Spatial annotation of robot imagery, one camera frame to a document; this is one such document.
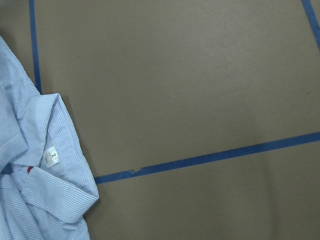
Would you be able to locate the light blue striped shirt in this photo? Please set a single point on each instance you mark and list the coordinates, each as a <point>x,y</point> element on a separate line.
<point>46,184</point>

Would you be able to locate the brown paper table cover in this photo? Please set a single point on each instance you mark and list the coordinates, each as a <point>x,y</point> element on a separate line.
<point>200,118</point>

